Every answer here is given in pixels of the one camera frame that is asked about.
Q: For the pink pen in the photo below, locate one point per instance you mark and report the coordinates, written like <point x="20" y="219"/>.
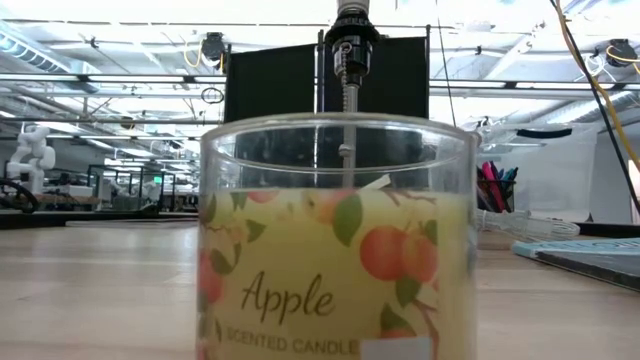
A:
<point x="492" y="182"/>

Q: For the blue pen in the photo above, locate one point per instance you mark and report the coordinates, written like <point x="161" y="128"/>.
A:
<point x="510" y="174"/>

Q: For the black mesh pen cup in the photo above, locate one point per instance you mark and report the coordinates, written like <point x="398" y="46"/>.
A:
<point x="509" y="197"/>

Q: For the black socket metal pole lamp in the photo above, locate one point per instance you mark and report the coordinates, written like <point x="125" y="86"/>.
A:
<point x="352" y="55"/>

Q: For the apple scented candle glass jar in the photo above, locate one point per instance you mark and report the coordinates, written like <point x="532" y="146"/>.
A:
<point x="300" y="260"/>

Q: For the blue Yellowstone book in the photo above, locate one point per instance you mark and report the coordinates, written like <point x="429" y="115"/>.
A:
<point x="590" y="260"/>

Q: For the white humanoid robot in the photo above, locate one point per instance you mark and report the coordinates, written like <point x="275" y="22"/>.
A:
<point x="35" y="150"/>

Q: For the black divider panel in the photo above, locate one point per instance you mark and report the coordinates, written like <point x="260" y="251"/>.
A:
<point x="270" y="85"/>
<point x="400" y="80"/>

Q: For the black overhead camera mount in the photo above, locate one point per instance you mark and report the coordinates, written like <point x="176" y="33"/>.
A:
<point x="214" y="47"/>
<point x="621" y="52"/>

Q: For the clear plastic storage bin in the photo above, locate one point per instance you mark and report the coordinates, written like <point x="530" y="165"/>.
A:
<point x="555" y="175"/>

